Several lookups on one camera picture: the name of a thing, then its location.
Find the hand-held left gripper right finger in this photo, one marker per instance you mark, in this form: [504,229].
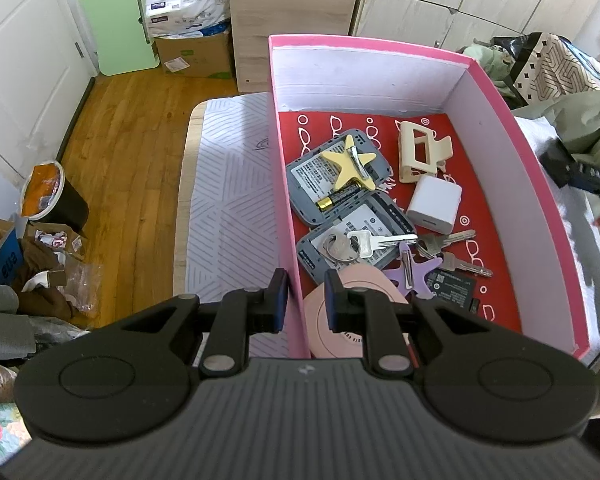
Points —
[331,305]

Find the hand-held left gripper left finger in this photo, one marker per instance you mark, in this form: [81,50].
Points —
[280,301]

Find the pink round disc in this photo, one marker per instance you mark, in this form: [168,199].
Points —
[370,280]

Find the purple star hair clip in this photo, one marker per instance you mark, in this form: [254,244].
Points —
[397,277]

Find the grey pocket router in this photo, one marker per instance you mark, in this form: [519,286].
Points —
[375,217]
[310,185]

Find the black gold battery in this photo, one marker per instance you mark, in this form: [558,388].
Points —
[335,201]

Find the black phone battery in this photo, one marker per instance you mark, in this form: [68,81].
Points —
[450,290]

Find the yellow star hair clip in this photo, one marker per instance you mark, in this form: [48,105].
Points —
[345,167]

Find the white charger plug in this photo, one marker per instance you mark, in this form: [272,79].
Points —
[432,205]

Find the cream hair claw clip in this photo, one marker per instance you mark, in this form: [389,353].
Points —
[410,160]

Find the pink cardboard box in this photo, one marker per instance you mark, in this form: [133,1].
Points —
[360,80]

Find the olive green puffer jacket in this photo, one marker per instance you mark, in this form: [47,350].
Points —
[595,120]

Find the white patterned table cloth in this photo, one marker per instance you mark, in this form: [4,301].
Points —
[230,200]

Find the black beige patterned tote bag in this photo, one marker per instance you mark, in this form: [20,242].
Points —
[555,70]

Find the green cloth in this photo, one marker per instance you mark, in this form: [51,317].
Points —
[485,60]

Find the red printed box liner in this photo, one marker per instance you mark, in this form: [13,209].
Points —
[320,135]

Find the clear plastic wrap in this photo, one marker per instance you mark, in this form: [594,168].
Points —
[85,287]

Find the black trash bin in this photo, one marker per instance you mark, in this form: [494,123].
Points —
[67,207]

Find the brown cardboard box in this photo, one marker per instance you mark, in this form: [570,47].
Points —
[195,55]

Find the blue cardboard box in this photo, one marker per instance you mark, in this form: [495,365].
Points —
[2,260]

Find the grey cushion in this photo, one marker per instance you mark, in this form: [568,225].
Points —
[0,320]

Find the wooden bookshelf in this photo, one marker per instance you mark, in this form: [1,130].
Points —
[290,20]

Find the floral cloth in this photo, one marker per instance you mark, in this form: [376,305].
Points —
[0,430]

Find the plastic tissue pack bundle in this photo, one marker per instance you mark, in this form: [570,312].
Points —
[185,7]

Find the green folding board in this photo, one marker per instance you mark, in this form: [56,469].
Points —
[117,25]

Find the white door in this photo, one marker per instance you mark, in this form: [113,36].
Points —
[20,60]

